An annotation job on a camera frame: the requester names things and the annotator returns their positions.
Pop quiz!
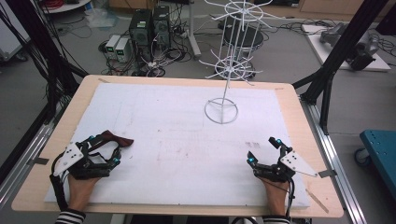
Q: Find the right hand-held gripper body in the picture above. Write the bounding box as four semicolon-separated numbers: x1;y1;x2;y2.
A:
252;145;319;184

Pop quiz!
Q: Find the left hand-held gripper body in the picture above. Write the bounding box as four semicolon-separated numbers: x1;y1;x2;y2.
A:
52;141;115;181

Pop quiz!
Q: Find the dark red bow tie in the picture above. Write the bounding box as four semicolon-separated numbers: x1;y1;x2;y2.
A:
87;130;135;166

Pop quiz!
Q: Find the person's right hand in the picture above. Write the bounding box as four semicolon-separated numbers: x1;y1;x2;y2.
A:
260;177;291;217

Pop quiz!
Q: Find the person's left hand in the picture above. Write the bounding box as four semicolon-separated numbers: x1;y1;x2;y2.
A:
66;174;103;213

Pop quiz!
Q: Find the grey tape strip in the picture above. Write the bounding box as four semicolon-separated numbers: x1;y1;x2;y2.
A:
318;169;338;179
27;157;50;166

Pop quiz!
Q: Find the thin wooden strip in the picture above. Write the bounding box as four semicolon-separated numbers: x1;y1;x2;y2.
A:
304;188;330;215

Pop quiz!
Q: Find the person's right striped sleeve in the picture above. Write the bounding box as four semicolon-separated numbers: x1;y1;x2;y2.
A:
262;215;291;224

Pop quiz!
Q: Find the person's striped sleeve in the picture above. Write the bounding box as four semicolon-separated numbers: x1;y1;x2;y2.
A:
54;208;87;224
262;215;291;224

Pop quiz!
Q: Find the person's left striped sleeve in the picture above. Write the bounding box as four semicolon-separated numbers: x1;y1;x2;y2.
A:
54;208;87;224

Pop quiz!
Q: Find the white foam mat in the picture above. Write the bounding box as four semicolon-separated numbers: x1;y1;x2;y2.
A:
44;82;312;209

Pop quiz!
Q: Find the grey bench power supply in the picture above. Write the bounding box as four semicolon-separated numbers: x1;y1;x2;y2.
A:
105;34;121;61
114;37;132;63

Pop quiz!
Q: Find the blue wheeled cart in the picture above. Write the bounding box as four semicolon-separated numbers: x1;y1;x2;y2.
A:
354;129;396;201

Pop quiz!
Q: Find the white floor board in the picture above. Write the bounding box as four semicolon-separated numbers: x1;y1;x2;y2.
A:
301;23;392;73

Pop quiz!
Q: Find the black round stool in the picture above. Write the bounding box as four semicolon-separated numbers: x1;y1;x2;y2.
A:
222;18;265;79

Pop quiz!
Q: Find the black computer tower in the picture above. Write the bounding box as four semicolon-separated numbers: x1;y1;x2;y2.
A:
151;5;172;50
128;8;154;62

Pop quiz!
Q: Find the clear plastic bag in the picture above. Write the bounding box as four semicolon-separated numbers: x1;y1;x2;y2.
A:
84;7;120;31

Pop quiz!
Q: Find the black and grey device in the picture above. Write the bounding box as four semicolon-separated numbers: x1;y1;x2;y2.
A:
347;31;381;72

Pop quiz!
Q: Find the white round table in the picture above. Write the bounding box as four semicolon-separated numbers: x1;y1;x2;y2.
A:
39;0;92;15

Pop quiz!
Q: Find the white metal stand leg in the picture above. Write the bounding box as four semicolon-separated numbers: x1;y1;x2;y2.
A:
186;0;203;61

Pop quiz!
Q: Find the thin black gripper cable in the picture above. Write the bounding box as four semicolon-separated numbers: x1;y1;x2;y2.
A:
284;177;297;219

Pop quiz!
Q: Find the black sleeved gripper cable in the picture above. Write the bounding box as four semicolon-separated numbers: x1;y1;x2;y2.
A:
49;152;70;212

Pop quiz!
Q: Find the aluminium frame rail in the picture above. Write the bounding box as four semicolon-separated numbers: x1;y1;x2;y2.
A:
0;101;71;208
299;95;369;224

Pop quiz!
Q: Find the white wire display rack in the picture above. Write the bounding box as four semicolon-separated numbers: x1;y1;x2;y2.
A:
198;0;276;125

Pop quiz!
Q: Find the black metal frame post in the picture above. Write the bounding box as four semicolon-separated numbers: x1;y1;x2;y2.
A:
4;0;89;104
291;0;390;135

